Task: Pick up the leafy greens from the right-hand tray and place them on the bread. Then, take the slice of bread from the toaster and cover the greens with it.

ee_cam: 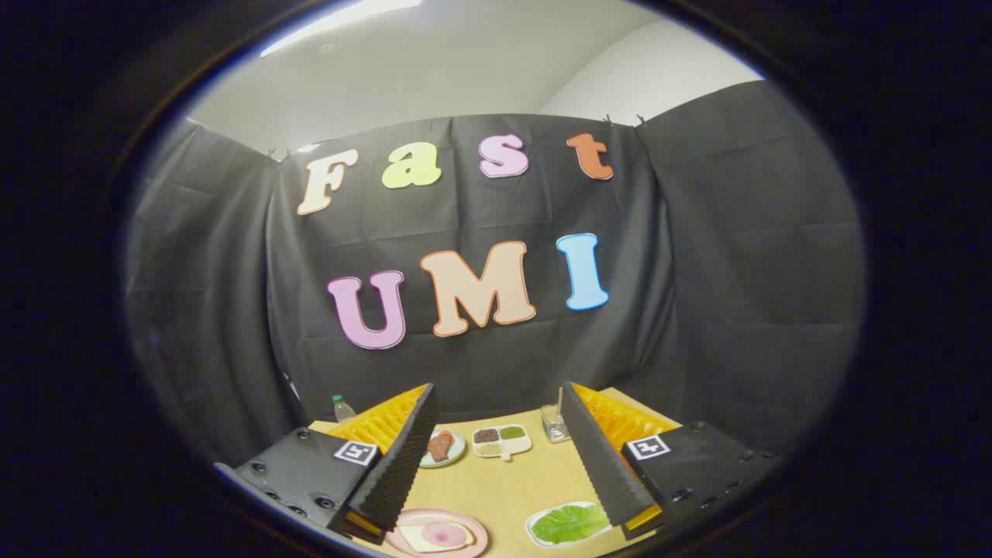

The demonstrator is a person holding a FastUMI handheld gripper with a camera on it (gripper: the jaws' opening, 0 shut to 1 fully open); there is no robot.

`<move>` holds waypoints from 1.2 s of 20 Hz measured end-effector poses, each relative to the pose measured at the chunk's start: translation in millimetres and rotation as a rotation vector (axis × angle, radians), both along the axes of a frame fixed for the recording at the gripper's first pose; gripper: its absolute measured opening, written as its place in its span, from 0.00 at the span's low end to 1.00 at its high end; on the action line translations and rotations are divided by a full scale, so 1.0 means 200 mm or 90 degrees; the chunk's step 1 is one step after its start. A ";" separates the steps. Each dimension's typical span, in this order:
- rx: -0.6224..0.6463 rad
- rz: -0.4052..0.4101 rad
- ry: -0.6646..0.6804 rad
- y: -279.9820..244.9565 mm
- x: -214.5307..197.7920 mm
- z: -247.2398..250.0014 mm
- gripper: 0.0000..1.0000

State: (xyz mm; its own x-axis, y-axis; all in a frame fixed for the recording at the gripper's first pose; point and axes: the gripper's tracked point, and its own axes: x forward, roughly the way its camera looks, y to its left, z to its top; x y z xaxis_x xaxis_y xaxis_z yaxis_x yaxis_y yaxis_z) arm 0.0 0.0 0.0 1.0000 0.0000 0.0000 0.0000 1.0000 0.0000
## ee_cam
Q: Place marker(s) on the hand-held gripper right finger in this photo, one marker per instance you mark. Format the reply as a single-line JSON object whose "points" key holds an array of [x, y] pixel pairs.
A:
{"points": [[601, 465]]}

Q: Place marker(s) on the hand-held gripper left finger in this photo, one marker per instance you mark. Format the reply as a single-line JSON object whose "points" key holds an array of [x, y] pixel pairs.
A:
{"points": [[403, 457]]}

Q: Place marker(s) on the green lettuce leaf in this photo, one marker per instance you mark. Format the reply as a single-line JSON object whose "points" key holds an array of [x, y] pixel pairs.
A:
{"points": [[570, 525]]}

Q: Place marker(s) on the brown meat piece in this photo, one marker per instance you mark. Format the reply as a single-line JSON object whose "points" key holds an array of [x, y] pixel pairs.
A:
{"points": [[446, 442], [435, 452]]}

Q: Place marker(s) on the light blue plate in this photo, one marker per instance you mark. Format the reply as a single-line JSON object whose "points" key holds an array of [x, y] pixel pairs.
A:
{"points": [[459, 449]]}

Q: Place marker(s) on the clear glass cup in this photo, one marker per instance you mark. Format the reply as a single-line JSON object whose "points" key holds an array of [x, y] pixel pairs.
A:
{"points": [[553, 430]]}

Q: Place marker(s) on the clear plastic water bottle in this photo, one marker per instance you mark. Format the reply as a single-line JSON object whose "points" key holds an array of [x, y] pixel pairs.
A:
{"points": [[343, 411]]}

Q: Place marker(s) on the white bread slice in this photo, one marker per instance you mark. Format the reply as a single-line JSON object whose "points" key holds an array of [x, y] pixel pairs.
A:
{"points": [[411, 539]]}

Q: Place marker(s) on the pink ham slice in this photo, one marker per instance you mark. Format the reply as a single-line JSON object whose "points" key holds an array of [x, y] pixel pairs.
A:
{"points": [[443, 535]]}

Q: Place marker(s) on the white plate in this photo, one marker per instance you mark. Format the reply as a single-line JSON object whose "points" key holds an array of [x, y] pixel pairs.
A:
{"points": [[535, 539]]}

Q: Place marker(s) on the white divided seasoning tray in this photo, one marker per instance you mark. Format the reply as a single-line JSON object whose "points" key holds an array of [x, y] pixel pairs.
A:
{"points": [[502, 442]]}

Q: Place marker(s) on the pink plate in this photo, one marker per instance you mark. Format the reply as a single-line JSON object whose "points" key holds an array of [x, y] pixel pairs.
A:
{"points": [[477, 542]]}

